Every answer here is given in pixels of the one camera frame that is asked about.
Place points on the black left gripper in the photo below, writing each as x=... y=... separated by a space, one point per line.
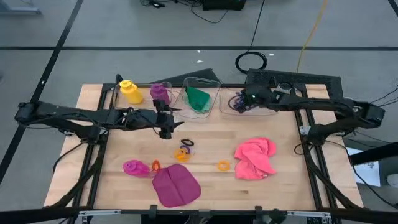
x=163 y=121

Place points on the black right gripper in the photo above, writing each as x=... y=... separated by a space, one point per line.
x=244 y=99

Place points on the purple plastic sports bottle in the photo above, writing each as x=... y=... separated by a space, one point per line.
x=160 y=93

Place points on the dark green microfibre cloth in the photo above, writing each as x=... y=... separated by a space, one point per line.
x=197 y=98

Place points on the yellow plastic sports bottle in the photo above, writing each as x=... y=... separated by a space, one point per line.
x=132 y=93

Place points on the pink plastic sports bottle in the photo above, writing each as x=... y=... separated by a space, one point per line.
x=136 y=168

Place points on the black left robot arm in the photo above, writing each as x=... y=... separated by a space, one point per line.
x=62 y=113

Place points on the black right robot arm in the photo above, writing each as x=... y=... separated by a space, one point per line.
x=326 y=105

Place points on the clear plastic container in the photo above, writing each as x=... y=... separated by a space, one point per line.
x=264 y=111
x=146 y=93
x=180 y=107

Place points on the white printed cup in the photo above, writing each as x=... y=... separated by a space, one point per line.
x=284 y=85

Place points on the pink terry towel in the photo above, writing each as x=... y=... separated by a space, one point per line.
x=253 y=158

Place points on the magenta microfibre cloth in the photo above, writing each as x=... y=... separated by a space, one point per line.
x=177 y=186

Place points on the black box on floor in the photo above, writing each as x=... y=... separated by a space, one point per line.
x=224 y=4

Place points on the black metal beam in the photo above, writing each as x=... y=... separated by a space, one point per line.
x=373 y=154

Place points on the grey metal base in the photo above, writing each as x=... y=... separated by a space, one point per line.
x=18 y=11

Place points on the silver aluminium bracket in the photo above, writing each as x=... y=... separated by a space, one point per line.
x=99 y=212
x=308 y=213

